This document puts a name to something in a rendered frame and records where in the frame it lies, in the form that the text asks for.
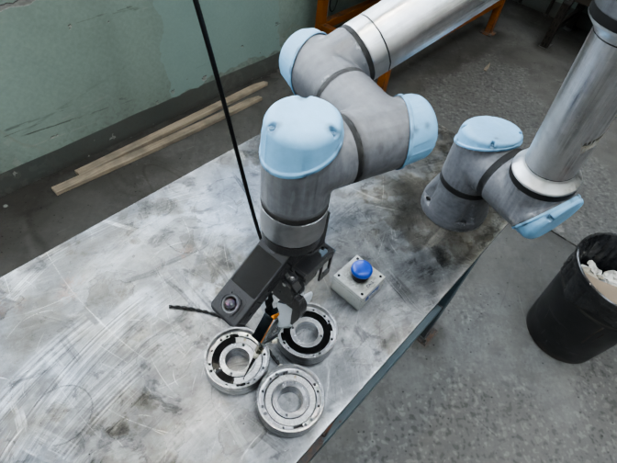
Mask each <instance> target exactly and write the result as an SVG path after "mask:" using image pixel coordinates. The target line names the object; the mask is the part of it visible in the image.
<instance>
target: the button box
mask: <svg viewBox="0 0 617 463"><path fill-rule="evenodd" d="M357 260H364V259H362V258H361V257H360V256H358V255H357V256H356V257H354V258H353V259H352V260H351V261H350V262H349V263H348V264H346V265H345V266H344V267H343V268H342V269H341V270H339V271H338V272H337V273H336V274H335V275H334V276H333V280H332V283H331V289H332V290H334V291H335V292H336V293H337V294H338V295H339V296H341V297H342V298H343V299H344V300H346V301H347V302H348V303H349V304H350V305H352V306H353V307H354V308H355V309H356V310H358V311H359V310H360V309H361V308H362V307H363V306H364V305H365V304H366V302H367V301H369V300H370V299H371V298H372V297H373V296H374V295H375V294H376V293H377V292H378V291H379V290H380V289H381V287H382V284H383V282H384V280H385V276H384V275H382V274H381V273H380V272H378V271H377V270H376V269H374V268H373V273H372V276H370V277H369V278H368V279H359V278H357V277H355V276H354V275H353V274H352V271H351V267H352V264H353V262H355V261H357Z"/></svg>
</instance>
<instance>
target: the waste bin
mask: <svg viewBox="0 0 617 463"><path fill-rule="evenodd" d="M589 260H590V261H591V260H592V261H593V262H594V263H595V264H596V267H597V268H598V269H599V270H602V275H603V272H605V271H608V270H615V271H617V233H611V232H597V233H593V234H591V235H589V236H587V237H585V238H584V239H583V240H581V241H580V243H579V244H578V245H577V247H576V249H575V251H574V252H573V253H572V254H571V255H570V256H569V257H568V259H567V260H566V261H565V262H564V265H563V266H562V267H561V270H560V271H559V272H558V273H557V275H556V276H555V278H554V279H553V280H552V281H551V283H550V284H549V285H548V287H547V288H546V289H545V290H544V292H543V293H542V294H541V296H540V297H539V298H538V300H537V301H536V302H535V303H534V304H533V305H532V307H531V308H530V309H529V311H528V314H527V320H526V321H527V327H528V330H529V333H530V335H531V337H532V338H533V339H534V341H535V342H536V343H537V345H538V346H539V347H540V348H541V349H542V350H544V351H545V352H546V353H547V354H548V355H550V356H551V357H553V358H555V359H557V360H560V361H562V362H566V363H569V364H580V363H584V362H586V361H588V360H590V359H591V358H593V357H594V356H597V355H599V354H601V353H603V352H604V351H606V350H608V349H610V348H612V347H613V346H615V345H617V304H615V303H614V302H612V301H611V300H609V299H607V298H606V297H605V296H604V295H602V294H601V293H600V292H599V291H598V290H597V289H596V288H595V287H594V286H593V285H592V283H591V282H590V281H589V279H588V278H587V276H586V274H585V273H584V271H583V268H582V266H581V265H586V266H589V265H588V264H587V262H588V261H589Z"/></svg>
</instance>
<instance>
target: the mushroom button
mask: <svg viewBox="0 0 617 463"><path fill-rule="evenodd" d="M351 271H352V274H353V275H354V276H355V277H357V278H359V279H368V278H369V277H370V276H372V273H373V267H372V266H371V264H370V263H368V262H367V261H365V260H357V261H355V262H353V264H352V267H351Z"/></svg>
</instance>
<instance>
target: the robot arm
mask: <svg viewBox="0 0 617 463"><path fill-rule="evenodd" d="M498 1H499V0H382V1H380V2H378V3H377V4H375V5H374V6H371V7H370V8H368V9H367V10H365V11H364V12H363V13H361V14H360V15H358V16H357V17H354V18H353V19H351V20H350V21H348V22H346V23H345V24H343V25H342V26H340V27H339V28H337V29H335V30H334V31H333V32H331V33H330V34H328V35H327V34H326V33H325V32H323V31H320V30H318V29H316V28H303V29H301V30H299V31H297V32H295V33H294V34H293V35H291V36H290V37H289V38H288V39H287V41H286V42H285V44H284V46H283V48H282V50H281V52H280V56H279V68H280V73H281V74H282V75H283V77H284V78H285V79H286V81H287V83H288V85H289V86H290V87H291V90H292V92H293V93H294V94H295V96H289V97H285V98H283V99H280V100H279V101H277V102H275V103H274V104H273V105H271V106H270V107H269V109H268V110H267V112H266V113H265V115H264V121H263V127H262V134H261V143H260V147H259V159H260V162H261V183H260V200H261V202H260V225H261V234H262V239H261V240H260V241H259V242H258V243H257V244H256V246H255V247H254V248H253V249H252V251H251V252H250V253H249V255H248V256H247V257H246V258H245V260H244V261H243V262H242V264H241V265H240V266H239V268H238V269H237V270H236V271H235V273H234V274H233V275H232V276H231V278H230V279H229V281H228V282H227V283H226V284H225V286H224V287H223V288H222V289H221V291H220V292H219V293H218V295H217V296H216V297H215V298H214V299H213V300H212V302H211V308H212V310H213V311H214V312H216V313H217V315H218V316H219V317H220V318H221V319H222V320H224V321H225V322H226V323H227V324H228V325H229V326H233V327H244V326H245V325H246V324H247V323H248V321H249V320H250V319H251V317H252V316H253V315H254V314H255V313H256V312H257V310H258V309H259V308H260V307H261V309H262V311H263V313H265V312H266V311H269V310H271V309H273V304H272V303H273V301H274V300H273V295H275V296H276V297H277V298H278V299H280V300H279V301H278V302H277V308H278V310H279V315H278V316H277V318H278V323H277V326H278V327H281V328H289V327H291V326H292V325H293V324H294V323H295V322H296V321H297V320H298V319H299V318H300V317H301V316H302V315H303V314H304V313H305V312H306V310H307V306H308V303H309V302H310V300H311V298H312V292H311V291H310V292H309V293H307V294H305V295H304V290H305V287H304V286H306V285H307V284H308V282H310V281H311V280H312V279H313V278H314V277H315V276H316V275H317V272H318V271H319V276H318V281H319V282H320V281H321V280H322V279H323V278H324V277H325V276H326V275H327V274H328V273H329V272H330V269H331V261H332V258H333V254H334V249H333V248H331V247H330V246H329V245H327V244H326V243H325V238H326V233H327V229H328V224H329V219H330V215H331V213H330V212H329V211H328V209H329V205H330V199H331V192H332V191H333V190H335V189H338V188H341V187H344V186H349V185H350V184H353V183H357V182H360V181H363V180H366V179H368V178H371V177H374V176H377V175H382V174H384V173H387V172H389V171H392V170H400V169H402V168H404V167H405V166H406V165H408V164H412V163H415V162H417V161H419V160H421V159H423V158H425V157H426V156H428V155H429V154H430V153H431V152H432V150H433V148H434V146H435V143H436V141H437V136H438V124H437V119H436V116H435V113H434V111H433V109H432V106H431V105H430V104H429V102H428V101H427V100H426V99H425V98H423V97H422V96H419V95H415V94H406V95H402V94H398V95H395V96H394V97H392V96H389V95H388V94H387V93H386V92H385V91H384V90H383V89H382V88H381V87H380V86H379V85H377V84H376V83H375V82H374V80H375V79H376V78H378V77H379V76H381V75H382V74H384V73H386V72H388V71H389V70H391V69H392V68H394V67H396V66H397V65H399V64H400V63H402V62H404V61H406V60H407V59H408V58H409V57H411V56H412V55H414V54H416V53H417V52H419V51H421V50H422V49H424V48H426V47H427V46H429V45H430V44H432V43H434V42H435V41H436V40H438V39H439V38H441V37H443V36H444V35H446V34H447V33H449V32H450V31H452V30H454V29H455V28H457V27H459V26H460V25H462V24H464V23H465V22H466V21H467V20H469V19H471V18H472V17H474V16H476V15H477V14H479V13H481V12H482V11H484V10H485V9H487V8H488V7H490V6H492V5H494V4H495V3H497V2H498ZM588 13H589V18H590V20H591V22H592V24H593V26H592V28H591V30H590V32H589V34H588V36H587V38H586V40H585V42H584V43H583V45H582V47H581V49H580V51H579V53H578V56H577V58H576V59H575V61H574V63H573V65H572V66H571V68H570V70H569V72H568V74H567V77H566V79H565V81H564V83H563V84H562V86H561V87H560V89H559V91H558V93H557V95H556V97H555V100H554V102H553V104H552V106H551V107H550V109H549V110H548V112H547V114H546V116H545V118H544V121H543V123H542V125H541V127H540V129H539V130H538V131H537V133H536V135H535V137H534V139H533V142H532V144H531V146H530V148H528V149H525V150H524V149H523V148H521V147H520V146H521V144H522V139H523V135H522V131H521V130H520V129H519V128H518V127H517V126H516V125H514V124H513V123H511V122H509V121H507V120H505V119H500V118H496V117H490V116H481V117H474V118H471V119H468V120H467V121H466V122H464V123H463V125H462V126H461V128H460V130H459V131H458V133H457V134H456V135H455V136H454V143H453V145H452V147H451V149H450V152H449V153H448V155H447V158H446V160H445V162H444V164H443V168H442V170H441V172H440V173H439V174H438V175H437V176H436V177H435V178H434V179H433V180H432V181H431V182H430V183H429V184H428V185H427V186H426V187H425V189H424V191H423V193H422V195H421V207H422V210H423V211H424V213H425V214H426V216H427V217H428V218H429V219H430V220H431V221H432V222H434V223H435V224H437V225H438V226H440V227H442V228H444V229H446V230H449V231H452V232H471V231H473V230H476V229H477V228H479V227H480V226H481V225H482V224H483V222H484V220H485V219H486V217H487V215H488V208H489V205H490V206H491V207H492V208H493V209H494V210H496V211H497V212H498V214H499V215H500V216H501V217H502V218H503V219H504V220H505V221H506V222H508V223H509V225H511V226H512V228H513V229H515V230H516V231H517V232H518V233H519V234H521V235H522V236H523V237H524V238H527V239H534V238H537V237H540V236H542V235H544V234H546V233H547V232H549V231H551V230H552V229H553V228H555V227H557V226H558V225H559V224H561V223H562V222H564V221H565V220H567V219H568V218H569V217H571V216H572V215H573V214H574V213H575V212H576V211H578V210H579V209H580V208H581V206H582V205H583V203H584V201H583V199H582V198H581V195H580V194H577V193H576V192H577V190H578V189H579V187H580V185H581V183H582V174H581V171H580V168H581V166H582V165H583V164H584V163H585V162H586V160H587V159H588V157H589V155H590V154H591V152H592V151H593V149H594V148H595V147H596V145H597V144H598V142H599V141H600V139H601V137H602V136H603V134H604V133H605V131H606V130H607V129H608V128H609V127H610V125H611V123H612V122H613V120H614V119H615V117H616V116H617V0H592V1H591V3H590V5H589V9H588ZM320 249H321V250H323V251H324V249H327V250H328V252H327V253H326V254H325V255H324V256H322V257H321V253H320ZM328 261H329V263H328V266H327V268H326V269H325V270H324V271H323V272H322V270H323V266H324V264H325V263H326V262H328Z"/></svg>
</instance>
